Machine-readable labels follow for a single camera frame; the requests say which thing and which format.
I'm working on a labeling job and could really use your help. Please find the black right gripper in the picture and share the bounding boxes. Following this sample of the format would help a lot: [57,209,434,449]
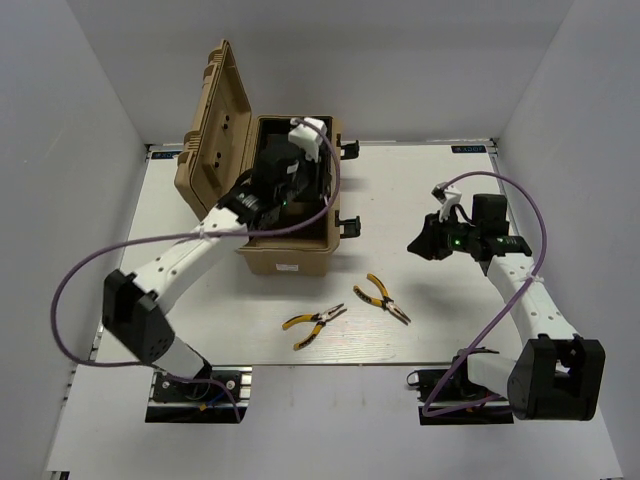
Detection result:
[407,208,481,260]

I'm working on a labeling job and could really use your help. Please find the tan plastic toolbox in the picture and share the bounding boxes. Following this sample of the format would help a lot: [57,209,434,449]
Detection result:
[174,40,361,276]

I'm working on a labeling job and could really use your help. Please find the yellow pliers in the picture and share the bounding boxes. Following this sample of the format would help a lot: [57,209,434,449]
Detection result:
[281,303,347,351]
[353,273,411,325]

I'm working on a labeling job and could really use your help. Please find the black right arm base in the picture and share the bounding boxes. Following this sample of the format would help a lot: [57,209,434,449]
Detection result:
[406,368,514,426]

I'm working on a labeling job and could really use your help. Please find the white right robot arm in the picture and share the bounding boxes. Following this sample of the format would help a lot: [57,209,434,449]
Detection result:
[407,188,606,421]

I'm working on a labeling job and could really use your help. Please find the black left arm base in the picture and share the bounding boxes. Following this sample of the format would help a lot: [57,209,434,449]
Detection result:
[145,367,252,425]

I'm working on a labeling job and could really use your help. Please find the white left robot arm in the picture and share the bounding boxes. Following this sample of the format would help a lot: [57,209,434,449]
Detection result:
[102,126,335,399]

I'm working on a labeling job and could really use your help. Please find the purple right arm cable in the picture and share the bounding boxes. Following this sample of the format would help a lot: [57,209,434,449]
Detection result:
[422,171,547,417]

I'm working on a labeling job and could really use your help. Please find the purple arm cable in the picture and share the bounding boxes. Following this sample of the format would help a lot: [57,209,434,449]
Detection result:
[52,117,344,424]
[422,171,547,417]

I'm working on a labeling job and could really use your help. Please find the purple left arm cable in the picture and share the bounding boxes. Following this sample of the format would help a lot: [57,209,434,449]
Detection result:
[52,117,344,424]

